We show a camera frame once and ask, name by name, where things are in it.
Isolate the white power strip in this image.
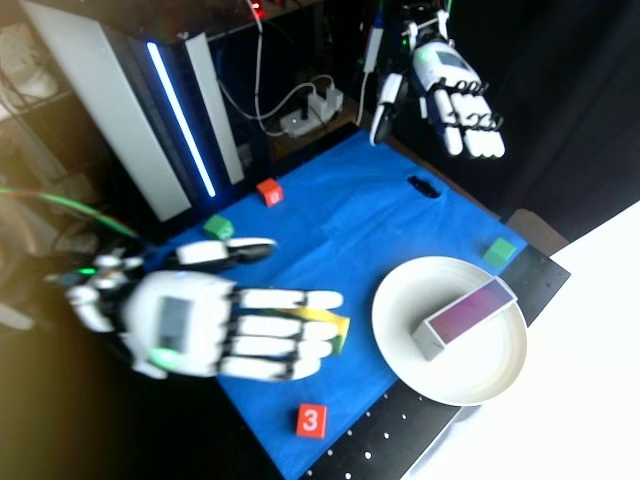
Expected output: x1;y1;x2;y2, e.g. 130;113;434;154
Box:
279;89;346;139

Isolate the red toy cube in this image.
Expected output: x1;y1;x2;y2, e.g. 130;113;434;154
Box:
255;177;285;208

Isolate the purple rectangular block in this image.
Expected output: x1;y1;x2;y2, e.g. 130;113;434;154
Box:
411;277;519;362

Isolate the white cable with plug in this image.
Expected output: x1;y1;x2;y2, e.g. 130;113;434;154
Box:
355;9;386;129

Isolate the black perforated board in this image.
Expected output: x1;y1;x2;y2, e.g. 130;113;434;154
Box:
299;244;572;480

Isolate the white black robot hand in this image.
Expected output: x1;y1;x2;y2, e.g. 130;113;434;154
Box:
368;41;507;162
118;237;346;385

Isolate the green toy cube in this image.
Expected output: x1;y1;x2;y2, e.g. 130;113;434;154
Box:
482;237;517;270
202;214;235;241

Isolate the white round plate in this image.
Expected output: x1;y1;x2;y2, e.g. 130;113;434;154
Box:
370;255;529;407

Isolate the white computer tower blue light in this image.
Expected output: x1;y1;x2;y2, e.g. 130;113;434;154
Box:
18;0;247;224

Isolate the green cable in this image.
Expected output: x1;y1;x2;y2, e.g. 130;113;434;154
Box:
0;185;144;241

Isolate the green yellow sponge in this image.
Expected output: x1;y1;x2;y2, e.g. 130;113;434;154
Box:
264;305;352;358

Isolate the grey cable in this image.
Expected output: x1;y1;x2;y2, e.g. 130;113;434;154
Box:
217;73;335;124

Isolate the red cube with number three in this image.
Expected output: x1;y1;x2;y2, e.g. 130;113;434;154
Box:
295;402;329;440

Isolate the blue cloth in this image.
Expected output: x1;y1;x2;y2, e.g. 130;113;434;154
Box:
149;129;531;480

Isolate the brown cardboard piece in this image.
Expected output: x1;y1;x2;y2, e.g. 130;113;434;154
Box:
504;208;569;257

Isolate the small black object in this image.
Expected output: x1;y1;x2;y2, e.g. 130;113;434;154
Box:
405;173;445;200

